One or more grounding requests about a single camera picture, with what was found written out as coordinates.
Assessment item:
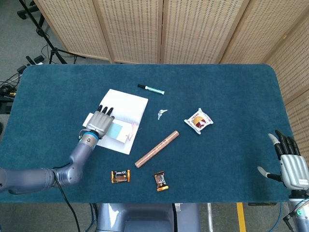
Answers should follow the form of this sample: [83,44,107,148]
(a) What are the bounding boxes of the white marker with black cap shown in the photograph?
[137,83,166,96]

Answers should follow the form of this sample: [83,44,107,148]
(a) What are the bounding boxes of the white cake snack packet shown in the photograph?
[183,107,214,135]

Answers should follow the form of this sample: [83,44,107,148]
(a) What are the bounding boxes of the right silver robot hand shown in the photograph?
[257,130,309,191]

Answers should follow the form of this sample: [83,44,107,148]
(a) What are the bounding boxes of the brown paper roll tube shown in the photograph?
[134,130,180,169]

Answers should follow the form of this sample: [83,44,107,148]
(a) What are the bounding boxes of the blue bookmark with pink tassel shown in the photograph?
[106,120,140,143]

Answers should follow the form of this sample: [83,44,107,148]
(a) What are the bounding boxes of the wooden rattan folding screen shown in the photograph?
[33,0,309,174]

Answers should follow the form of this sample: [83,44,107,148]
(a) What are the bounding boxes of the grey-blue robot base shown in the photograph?
[96,203,201,232]

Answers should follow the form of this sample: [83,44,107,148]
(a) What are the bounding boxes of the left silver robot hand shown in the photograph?
[85,105,115,140]

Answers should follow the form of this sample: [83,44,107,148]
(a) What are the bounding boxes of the open white notebook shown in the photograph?
[82,88,149,155]

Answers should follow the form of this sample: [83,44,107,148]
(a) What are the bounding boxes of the dark blue table cloth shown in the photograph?
[0,63,302,203]

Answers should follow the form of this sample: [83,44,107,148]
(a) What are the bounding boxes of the black floor cables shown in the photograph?
[0,65,25,114]

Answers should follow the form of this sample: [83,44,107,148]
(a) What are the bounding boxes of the black gold Nextar packet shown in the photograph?
[153,170,170,192]
[111,169,131,184]

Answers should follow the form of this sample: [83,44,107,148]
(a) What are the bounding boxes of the black tripod stand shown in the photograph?
[16,0,85,65]

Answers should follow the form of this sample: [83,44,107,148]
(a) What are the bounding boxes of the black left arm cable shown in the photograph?
[53,166,82,232]

